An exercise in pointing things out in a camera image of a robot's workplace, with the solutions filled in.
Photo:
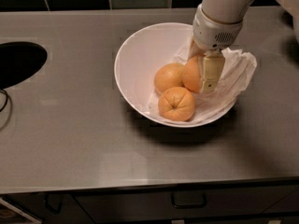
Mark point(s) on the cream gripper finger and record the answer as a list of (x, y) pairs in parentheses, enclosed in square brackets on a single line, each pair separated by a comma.
[(211, 69), (194, 50)]

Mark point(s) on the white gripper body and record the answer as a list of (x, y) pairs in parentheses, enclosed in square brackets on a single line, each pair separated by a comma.
[(212, 34)]

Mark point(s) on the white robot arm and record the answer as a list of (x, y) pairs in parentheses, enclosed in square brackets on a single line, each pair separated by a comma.
[(231, 11)]

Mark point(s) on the white bowl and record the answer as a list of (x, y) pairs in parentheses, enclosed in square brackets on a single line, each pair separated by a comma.
[(142, 55)]

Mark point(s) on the white crumpled paper towel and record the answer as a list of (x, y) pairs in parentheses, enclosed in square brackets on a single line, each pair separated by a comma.
[(237, 73)]

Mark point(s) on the front orange with scored peel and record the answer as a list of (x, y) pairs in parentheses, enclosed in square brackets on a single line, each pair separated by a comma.
[(176, 104)]

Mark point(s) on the dark drawer front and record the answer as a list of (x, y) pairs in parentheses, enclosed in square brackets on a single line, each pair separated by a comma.
[(108, 208)]

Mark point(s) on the black round object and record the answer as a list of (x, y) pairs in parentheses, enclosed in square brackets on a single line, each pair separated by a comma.
[(19, 61)]

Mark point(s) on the centre drawer handle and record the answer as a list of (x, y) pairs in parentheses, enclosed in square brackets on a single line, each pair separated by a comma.
[(188, 199)]

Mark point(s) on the drawer handle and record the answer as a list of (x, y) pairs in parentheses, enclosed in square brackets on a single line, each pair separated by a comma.
[(54, 203), (188, 199)]

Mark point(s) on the left drawer handle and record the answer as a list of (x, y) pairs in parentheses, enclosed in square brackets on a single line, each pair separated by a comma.
[(54, 203)]

